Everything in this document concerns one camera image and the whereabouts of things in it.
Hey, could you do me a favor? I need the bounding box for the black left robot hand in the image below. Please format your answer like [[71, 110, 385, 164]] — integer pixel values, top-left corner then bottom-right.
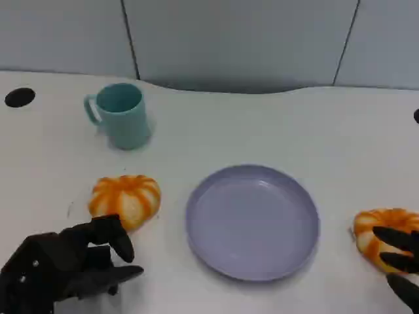
[[0, 214, 145, 314]]

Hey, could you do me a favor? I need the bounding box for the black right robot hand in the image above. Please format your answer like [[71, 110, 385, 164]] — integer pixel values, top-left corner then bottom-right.
[[373, 226, 419, 314]]

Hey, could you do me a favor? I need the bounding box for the orange and white bread roll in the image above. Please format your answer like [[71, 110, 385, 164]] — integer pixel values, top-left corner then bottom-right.
[[88, 175, 162, 232], [353, 207, 419, 274]]

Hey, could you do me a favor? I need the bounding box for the pale green mug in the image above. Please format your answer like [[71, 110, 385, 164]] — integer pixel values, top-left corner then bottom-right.
[[83, 82, 152, 150]]

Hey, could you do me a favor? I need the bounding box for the lilac plate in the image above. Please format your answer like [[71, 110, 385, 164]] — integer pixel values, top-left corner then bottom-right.
[[185, 164, 321, 283]]

